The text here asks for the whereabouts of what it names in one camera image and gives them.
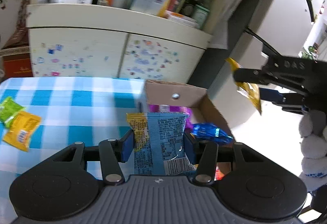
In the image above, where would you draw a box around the yellow snack packet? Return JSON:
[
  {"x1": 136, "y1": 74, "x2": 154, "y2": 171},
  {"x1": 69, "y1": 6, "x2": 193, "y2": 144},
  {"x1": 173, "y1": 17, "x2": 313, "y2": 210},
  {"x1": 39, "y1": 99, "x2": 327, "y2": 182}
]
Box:
[
  {"x1": 2, "y1": 111, "x2": 41, "y2": 152},
  {"x1": 226, "y1": 57, "x2": 262, "y2": 115}
]

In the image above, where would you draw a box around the dark blue snack packet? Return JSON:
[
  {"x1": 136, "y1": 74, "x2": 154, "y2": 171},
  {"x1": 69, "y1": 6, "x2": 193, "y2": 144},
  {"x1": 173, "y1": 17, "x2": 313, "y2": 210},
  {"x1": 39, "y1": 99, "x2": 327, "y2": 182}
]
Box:
[{"x1": 191, "y1": 123, "x2": 234, "y2": 145}]

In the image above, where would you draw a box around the red snack packet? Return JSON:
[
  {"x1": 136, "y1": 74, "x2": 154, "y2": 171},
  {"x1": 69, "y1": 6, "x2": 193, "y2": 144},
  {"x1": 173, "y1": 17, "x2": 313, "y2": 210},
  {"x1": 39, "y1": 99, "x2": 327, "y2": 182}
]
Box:
[{"x1": 215, "y1": 166, "x2": 225, "y2": 181}]

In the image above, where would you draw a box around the light blue snack packet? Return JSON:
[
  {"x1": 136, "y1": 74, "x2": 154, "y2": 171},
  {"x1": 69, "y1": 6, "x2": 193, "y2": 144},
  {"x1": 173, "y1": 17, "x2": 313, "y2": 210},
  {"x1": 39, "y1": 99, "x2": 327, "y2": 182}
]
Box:
[{"x1": 126, "y1": 113, "x2": 195, "y2": 176}]

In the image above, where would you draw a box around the purple snack packet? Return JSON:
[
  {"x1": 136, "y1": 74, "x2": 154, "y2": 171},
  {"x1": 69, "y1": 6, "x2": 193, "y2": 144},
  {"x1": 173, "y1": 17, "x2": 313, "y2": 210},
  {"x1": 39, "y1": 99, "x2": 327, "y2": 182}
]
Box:
[{"x1": 149, "y1": 104, "x2": 193, "y2": 130}]

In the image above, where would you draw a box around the green snack packet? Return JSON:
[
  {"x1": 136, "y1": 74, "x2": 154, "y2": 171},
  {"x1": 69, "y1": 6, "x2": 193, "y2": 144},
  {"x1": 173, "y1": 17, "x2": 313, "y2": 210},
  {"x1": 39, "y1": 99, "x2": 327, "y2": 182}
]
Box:
[{"x1": 0, "y1": 97, "x2": 25, "y2": 128}]

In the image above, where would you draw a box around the white gloved hand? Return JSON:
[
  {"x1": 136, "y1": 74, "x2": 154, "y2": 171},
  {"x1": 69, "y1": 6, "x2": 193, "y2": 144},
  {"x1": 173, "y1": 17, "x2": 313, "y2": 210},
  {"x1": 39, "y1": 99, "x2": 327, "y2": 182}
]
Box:
[{"x1": 299, "y1": 110, "x2": 327, "y2": 193}]

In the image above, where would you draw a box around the open cardboard box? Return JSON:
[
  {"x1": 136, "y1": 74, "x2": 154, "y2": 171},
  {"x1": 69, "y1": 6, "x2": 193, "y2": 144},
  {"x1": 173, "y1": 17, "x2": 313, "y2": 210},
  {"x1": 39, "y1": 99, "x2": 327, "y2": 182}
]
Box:
[{"x1": 138, "y1": 80, "x2": 237, "y2": 179}]

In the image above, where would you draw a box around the blue checkered tablecloth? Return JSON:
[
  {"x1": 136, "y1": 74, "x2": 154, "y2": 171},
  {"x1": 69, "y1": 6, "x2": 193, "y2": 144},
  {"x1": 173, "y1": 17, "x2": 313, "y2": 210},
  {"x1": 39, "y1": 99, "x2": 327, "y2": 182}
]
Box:
[{"x1": 1, "y1": 77, "x2": 144, "y2": 223}]

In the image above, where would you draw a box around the cream refrigerator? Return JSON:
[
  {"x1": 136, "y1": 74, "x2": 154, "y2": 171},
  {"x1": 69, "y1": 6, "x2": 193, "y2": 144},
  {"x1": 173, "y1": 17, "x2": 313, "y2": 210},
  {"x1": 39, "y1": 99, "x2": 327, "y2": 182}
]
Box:
[{"x1": 207, "y1": 0, "x2": 323, "y2": 135}]

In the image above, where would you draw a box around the cream cabinet with stickers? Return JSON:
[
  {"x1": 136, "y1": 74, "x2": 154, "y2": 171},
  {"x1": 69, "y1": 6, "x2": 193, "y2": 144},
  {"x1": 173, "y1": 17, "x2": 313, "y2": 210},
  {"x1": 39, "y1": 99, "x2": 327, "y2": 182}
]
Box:
[{"x1": 27, "y1": 0, "x2": 211, "y2": 83}]

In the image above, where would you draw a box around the red brown carton box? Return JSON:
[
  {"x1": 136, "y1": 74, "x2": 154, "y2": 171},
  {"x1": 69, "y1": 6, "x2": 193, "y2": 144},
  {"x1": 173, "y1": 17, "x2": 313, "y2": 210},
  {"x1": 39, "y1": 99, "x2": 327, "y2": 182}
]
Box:
[{"x1": 1, "y1": 28, "x2": 33, "y2": 79}]

